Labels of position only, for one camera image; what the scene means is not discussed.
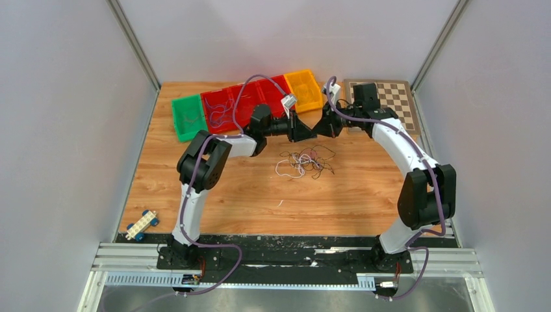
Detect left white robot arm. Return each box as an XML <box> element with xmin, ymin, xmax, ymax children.
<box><xmin>168</xmin><ymin>104</ymin><xmax>317</xmax><ymax>269</ymax></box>

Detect left red plastic bin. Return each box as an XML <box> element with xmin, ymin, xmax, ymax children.
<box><xmin>200</xmin><ymin>88</ymin><xmax>237</xmax><ymax>134</ymax></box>

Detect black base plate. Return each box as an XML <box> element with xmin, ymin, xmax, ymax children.
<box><xmin>114</xmin><ymin>232</ymin><xmax>459</xmax><ymax>285</ymax></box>

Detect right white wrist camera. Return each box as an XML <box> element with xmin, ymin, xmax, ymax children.
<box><xmin>328</xmin><ymin>83</ymin><xmax>341</xmax><ymax>106</ymax></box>

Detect aluminium frame rail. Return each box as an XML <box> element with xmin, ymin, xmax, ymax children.
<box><xmin>78</xmin><ymin>243</ymin><xmax>494</xmax><ymax>311</ymax></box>

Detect right red plastic bin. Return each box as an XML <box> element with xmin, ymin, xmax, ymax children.
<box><xmin>255</xmin><ymin>75</ymin><xmax>292</xmax><ymax>118</ymax></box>

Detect yellow plastic bin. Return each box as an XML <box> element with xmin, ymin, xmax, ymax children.
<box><xmin>284</xmin><ymin>70</ymin><xmax>323</xmax><ymax>113</ymax></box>

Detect wooden chessboard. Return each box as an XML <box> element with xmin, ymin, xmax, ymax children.
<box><xmin>344</xmin><ymin>79</ymin><xmax>422</xmax><ymax>138</ymax></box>

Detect yellow wire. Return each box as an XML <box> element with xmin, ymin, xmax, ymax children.
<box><xmin>294</xmin><ymin>81</ymin><xmax>318</xmax><ymax>107</ymax></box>

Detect white blue toy car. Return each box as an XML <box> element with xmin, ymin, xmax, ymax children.
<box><xmin>125</xmin><ymin>210</ymin><xmax>159</xmax><ymax>242</ymax></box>

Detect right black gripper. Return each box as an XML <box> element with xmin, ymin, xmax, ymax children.
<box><xmin>311</xmin><ymin>99</ymin><xmax>362</xmax><ymax>138</ymax></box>

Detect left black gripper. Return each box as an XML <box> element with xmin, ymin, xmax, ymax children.
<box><xmin>263</xmin><ymin>109</ymin><xmax>318</xmax><ymax>144</ymax></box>

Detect green plastic bin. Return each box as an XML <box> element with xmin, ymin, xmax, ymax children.
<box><xmin>172</xmin><ymin>94</ymin><xmax>208</xmax><ymax>142</ymax></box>

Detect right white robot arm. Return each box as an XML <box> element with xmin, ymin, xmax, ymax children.
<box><xmin>314</xmin><ymin>77</ymin><xmax>456</xmax><ymax>272</ymax></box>

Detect bundle of wires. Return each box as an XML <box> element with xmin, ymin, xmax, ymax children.
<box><xmin>275</xmin><ymin>144</ymin><xmax>337</xmax><ymax>181</ymax></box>

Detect middle red plastic bin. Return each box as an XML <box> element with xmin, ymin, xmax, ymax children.
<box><xmin>229</xmin><ymin>81</ymin><xmax>266</xmax><ymax>127</ymax></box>

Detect red plastic bin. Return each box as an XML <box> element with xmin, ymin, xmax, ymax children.
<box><xmin>255</xmin><ymin>75</ymin><xmax>292</xmax><ymax>118</ymax></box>
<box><xmin>200</xmin><ymin>88</ymin><xmax>237</xmax><ymax>134</ymax></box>
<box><xmin>229</xmin><ymin>81</ymin><xmax>266</xmax><ymax>127</ymax></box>

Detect pink wire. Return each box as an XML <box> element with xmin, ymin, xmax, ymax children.
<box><xmin>178</xmin><ymin>112</ymin><xmax>199</xmax><ymax>129</ymax></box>

